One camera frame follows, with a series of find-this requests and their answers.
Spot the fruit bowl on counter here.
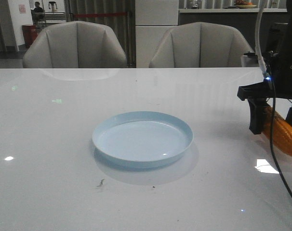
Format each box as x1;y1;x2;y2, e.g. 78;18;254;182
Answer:
234;0;256;9

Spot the grey chair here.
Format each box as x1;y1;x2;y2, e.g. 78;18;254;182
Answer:
149;22;253;68
23;21;127;68

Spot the orange corn cob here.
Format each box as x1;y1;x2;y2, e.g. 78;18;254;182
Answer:
262;105;292;156

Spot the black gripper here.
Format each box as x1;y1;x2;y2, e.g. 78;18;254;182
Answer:
237;52;292;134

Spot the light blue plate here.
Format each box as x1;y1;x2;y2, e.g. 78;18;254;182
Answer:
92;111;193;169

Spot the white cable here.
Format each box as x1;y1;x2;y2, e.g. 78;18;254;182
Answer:
255;0;267;73

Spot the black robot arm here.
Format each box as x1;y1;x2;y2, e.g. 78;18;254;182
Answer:
237;0;292;134

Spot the grey chair left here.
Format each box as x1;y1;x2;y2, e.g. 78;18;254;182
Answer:
23;21;127;68

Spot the white refrigerator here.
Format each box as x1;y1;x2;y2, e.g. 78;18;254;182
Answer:
135;0;179;68

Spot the black cable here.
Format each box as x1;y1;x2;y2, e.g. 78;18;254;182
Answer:
268;79;292;212

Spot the seated person in background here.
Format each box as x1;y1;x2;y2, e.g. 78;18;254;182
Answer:
31;1;44;22

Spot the red trash bin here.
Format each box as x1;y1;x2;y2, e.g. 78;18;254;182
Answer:
22;25;38;48

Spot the grey chair right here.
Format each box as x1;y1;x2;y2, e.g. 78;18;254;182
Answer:
149;22;253;68

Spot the dark counter with white top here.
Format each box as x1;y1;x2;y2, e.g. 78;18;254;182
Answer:
178;8;289;51

